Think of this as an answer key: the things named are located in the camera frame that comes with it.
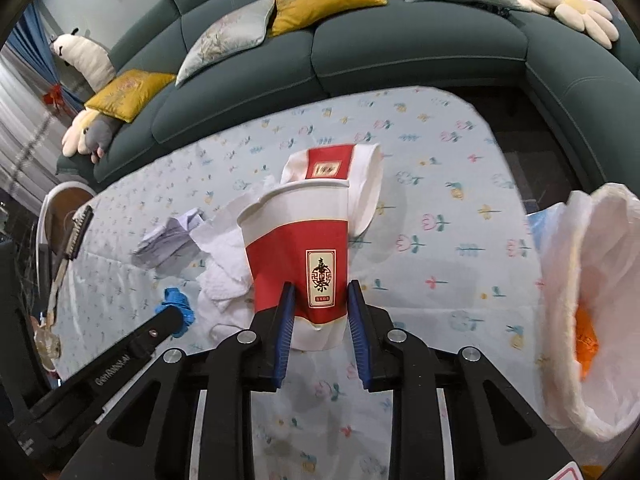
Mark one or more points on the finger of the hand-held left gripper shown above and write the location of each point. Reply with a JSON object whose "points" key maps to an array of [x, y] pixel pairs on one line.
{"points": [[160, 330]]}

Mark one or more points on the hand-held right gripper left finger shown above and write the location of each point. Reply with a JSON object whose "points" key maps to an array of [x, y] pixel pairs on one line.
{"points": [[282, 335]]}

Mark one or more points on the long white plush toy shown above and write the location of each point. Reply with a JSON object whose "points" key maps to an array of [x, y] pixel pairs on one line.
{"points": [[85, 57]]}

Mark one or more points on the blue wrapper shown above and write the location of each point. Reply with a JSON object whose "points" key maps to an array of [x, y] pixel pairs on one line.
{"points": [[177, 305]]}

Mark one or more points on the crumpled grey paper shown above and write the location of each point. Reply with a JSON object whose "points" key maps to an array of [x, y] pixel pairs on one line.
{"points": [[165, 242]]}

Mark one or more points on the red white paper cup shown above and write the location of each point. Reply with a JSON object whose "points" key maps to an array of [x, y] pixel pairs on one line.
{"points": [[365, 190], [295, 260]]}

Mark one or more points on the teal fabric sofa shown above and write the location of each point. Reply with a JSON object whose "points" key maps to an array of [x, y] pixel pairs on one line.
{"points": [[400, 55]]}

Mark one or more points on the bin with white bag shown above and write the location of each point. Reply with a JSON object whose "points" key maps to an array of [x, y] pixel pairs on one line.
{"points": [[560, 270]]}

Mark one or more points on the blue curtain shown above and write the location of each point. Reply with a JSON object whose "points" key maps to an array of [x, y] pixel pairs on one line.
{"points": [[45, 55]]}

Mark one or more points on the white sheer curtain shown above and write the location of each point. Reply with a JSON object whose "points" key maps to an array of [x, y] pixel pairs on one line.
{"points": [[22, 150]]}

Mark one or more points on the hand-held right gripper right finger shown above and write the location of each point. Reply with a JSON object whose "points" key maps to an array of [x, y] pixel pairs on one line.
{"points": [[361, 335]]}

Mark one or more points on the grey plush toy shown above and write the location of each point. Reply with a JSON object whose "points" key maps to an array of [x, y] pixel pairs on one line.
{"points": [[102, 135]]}

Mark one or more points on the floral light blue tablecloth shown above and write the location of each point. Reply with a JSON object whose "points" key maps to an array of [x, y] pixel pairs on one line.
{"points": [[440, 270]]}

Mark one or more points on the red curtain bow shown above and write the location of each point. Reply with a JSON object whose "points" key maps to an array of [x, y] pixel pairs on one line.
{"points": [[53, 96]]}

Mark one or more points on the white crumpled tissue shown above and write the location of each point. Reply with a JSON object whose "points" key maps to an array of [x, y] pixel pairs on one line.
{"points": [[225, 260]]}

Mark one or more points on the orange plastic bag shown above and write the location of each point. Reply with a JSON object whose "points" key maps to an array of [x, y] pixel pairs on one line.
{"points": [[586, 340]]}

